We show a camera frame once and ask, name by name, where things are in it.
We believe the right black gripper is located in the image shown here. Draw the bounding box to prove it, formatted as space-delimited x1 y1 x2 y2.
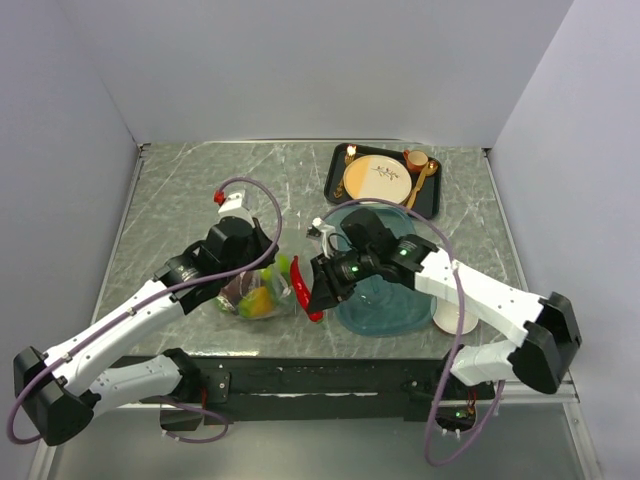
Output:
306 248 377 314

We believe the red chili toy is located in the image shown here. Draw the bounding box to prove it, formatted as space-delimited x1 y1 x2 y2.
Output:
289 256 323 323

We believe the green bell pepper toy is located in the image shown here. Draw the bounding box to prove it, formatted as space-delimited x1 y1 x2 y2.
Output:
261 267 292 302

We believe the clear zip top bag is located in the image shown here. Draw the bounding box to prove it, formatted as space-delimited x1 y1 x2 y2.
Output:
213 227 314 320

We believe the green apple toy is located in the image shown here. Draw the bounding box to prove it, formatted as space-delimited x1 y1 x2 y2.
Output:
270 253 291 275

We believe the red apple toy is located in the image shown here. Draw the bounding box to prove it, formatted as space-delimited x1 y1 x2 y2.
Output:
217 271 262 314

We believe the yellow green mango toy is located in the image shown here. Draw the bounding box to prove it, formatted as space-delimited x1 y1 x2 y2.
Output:
237 286 275 319

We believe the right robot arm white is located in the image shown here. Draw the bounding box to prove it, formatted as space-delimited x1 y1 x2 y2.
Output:
302 208 582 398

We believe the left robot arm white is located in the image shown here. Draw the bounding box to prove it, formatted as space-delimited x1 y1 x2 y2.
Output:
13 215 278 446

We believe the teal plastic food container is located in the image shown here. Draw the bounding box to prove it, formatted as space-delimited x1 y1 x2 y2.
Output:
326 204 437 337

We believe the white bowl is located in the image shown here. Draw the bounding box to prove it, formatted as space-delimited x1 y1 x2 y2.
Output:
433 299 479 335

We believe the cream orange plate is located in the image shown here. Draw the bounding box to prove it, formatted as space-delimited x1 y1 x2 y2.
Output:
344 155 412 204

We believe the black serving tray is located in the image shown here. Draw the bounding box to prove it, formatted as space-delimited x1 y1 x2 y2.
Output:
324 143 443 219

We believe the gold fork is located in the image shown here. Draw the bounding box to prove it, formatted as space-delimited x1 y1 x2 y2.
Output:
333 150 355 199

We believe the orange small cup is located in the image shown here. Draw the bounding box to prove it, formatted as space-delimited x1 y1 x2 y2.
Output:
403 149 429 173

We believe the gold spoon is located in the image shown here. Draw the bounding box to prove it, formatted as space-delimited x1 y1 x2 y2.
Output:
405 160 439 209

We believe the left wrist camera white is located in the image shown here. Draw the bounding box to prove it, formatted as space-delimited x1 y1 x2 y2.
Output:
213 189 254 226

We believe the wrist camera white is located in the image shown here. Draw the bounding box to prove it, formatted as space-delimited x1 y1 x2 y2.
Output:
213 189 254 226
306 217 336 258

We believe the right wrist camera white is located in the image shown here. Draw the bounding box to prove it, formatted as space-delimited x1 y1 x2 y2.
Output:
306 217 336 258

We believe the black base frame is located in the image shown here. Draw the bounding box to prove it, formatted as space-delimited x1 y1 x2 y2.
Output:
139 349 481 426

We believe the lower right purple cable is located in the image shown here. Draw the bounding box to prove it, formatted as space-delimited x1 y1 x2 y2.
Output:
434 379 505 441

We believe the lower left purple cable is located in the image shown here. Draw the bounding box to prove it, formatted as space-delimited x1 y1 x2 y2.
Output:
159 394 231 445

